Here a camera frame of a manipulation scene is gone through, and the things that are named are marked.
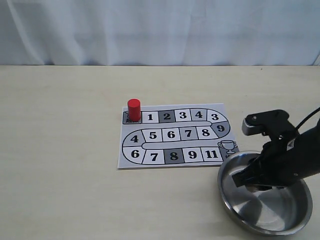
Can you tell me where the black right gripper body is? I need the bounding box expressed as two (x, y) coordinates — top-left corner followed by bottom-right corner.
(252, 134), (320, 187)

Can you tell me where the paper number game board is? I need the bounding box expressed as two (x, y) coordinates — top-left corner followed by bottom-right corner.
(117, 103), (239, 169)

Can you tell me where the round stainless steel dish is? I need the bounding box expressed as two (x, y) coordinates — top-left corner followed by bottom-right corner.
(217, 151), (313, 237)

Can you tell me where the red cylinder game piece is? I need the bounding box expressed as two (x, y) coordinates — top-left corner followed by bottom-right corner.
(127, 98), (141, 122)

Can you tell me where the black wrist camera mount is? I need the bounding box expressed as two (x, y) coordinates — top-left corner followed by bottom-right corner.
(241, 109), (298, 141)

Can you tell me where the white background curtain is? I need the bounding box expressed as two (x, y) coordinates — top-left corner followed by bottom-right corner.
(0, 0), (320, 66)

